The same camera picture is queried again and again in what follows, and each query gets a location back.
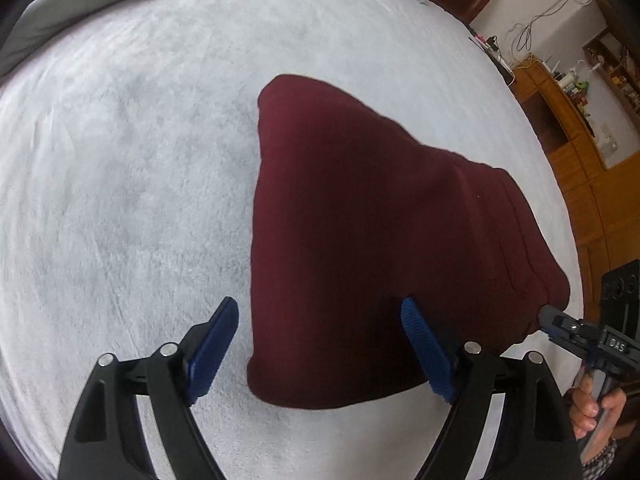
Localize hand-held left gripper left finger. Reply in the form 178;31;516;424
57;296;240;480

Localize orange wooden cabinet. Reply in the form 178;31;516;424
510;0;640;391

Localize wall cables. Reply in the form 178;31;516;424
507;0;601;56

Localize white fleece blanket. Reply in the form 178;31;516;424
0;0;587;480

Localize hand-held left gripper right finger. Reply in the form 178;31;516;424
399;297;584;480

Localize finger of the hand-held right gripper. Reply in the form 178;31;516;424
538;304;601;363

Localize person's right hand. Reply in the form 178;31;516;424
569;374;629;442

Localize white power strip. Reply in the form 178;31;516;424
469;34;516;86

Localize maroon pants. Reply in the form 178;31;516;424
246;74;572;410

